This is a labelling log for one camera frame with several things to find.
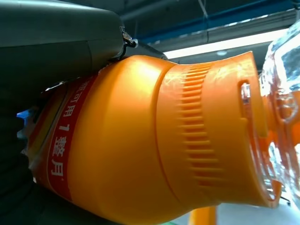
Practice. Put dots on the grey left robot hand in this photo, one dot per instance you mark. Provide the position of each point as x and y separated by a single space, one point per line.
51 40

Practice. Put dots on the ceiling light strip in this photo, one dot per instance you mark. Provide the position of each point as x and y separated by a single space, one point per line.
222 45

